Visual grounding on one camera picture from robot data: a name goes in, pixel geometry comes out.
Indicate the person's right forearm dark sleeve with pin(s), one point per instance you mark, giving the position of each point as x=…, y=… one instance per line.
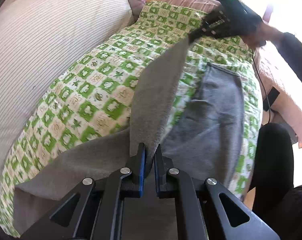
x=290, y=48

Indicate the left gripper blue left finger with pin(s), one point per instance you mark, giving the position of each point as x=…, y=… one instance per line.
x=139, y=170

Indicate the person's right hand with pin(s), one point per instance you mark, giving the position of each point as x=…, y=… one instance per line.
x=261, y=35

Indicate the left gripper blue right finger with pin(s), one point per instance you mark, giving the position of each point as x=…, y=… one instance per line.
x=160, y=173

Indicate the green white patterned bedsheet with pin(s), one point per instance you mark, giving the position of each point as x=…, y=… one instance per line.
x=93, y=97

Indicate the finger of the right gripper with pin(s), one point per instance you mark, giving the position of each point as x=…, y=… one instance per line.
x=214, y=30
x=215, y=17

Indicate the white striped headboard cushion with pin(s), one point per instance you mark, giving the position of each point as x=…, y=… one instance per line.
x=39, y=40

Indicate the person's black trouser leg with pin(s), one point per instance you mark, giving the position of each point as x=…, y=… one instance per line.
x=277, y=201

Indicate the grey sweat pants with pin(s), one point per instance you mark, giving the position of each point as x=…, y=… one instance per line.
x=205, y=141

